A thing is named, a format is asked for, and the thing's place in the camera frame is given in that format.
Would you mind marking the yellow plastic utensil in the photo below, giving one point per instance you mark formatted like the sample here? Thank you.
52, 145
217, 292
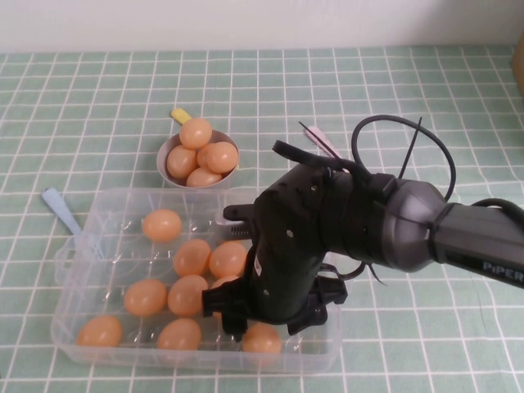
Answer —
180, 115

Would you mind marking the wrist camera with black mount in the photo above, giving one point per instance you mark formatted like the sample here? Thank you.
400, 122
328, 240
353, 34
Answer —
235, 213

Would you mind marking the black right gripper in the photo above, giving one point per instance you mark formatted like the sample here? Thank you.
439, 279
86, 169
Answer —
286, 245

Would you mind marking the black zip tie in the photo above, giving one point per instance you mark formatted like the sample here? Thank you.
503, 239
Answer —
412, 146
376, 275

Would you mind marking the grey round bowl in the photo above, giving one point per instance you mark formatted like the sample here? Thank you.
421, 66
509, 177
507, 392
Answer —
229, 178

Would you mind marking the pink plastic knife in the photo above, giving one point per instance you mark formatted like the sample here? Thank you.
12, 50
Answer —
317, 133

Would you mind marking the green checked tablecloth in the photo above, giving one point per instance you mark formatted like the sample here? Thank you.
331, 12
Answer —
409, 327

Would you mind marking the clear plastic egg box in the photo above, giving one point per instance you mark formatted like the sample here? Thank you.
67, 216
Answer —
118, 262

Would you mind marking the blue plastic fork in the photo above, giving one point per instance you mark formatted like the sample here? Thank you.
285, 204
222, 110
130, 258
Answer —
61, 209

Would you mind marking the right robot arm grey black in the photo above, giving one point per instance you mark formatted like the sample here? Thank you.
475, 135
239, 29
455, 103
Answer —
409, 221

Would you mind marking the orange plastic egg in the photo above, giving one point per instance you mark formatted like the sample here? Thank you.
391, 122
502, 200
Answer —
224, 282
201, 156
221, 157
161, 225
191, 257
99, 331
182, 161
195, 133
263, 340
227, 258
179, 335
203, 177
187, 294
145, 297

